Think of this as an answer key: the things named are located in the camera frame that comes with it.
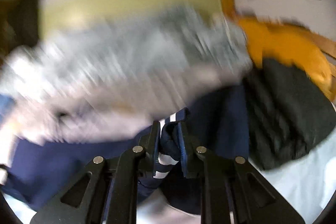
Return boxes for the black puffer jacket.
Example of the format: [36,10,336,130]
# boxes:
[243,58,335,170]

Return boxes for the white navy striped track jacket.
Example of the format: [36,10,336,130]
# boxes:
[3,85,249,214]

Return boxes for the dark wooden cabinet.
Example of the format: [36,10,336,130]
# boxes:
[1,0,39,55]

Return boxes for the pale pink buttoned coat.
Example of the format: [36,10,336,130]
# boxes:
[1,64,245,145]

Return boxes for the grey fluffy blanket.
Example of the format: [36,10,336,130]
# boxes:
[0,3,253,114]

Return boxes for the white bed sheet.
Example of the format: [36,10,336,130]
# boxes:
[1,126,335,223]

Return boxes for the yellow pillow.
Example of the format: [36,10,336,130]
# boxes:
[237,16,335,101]

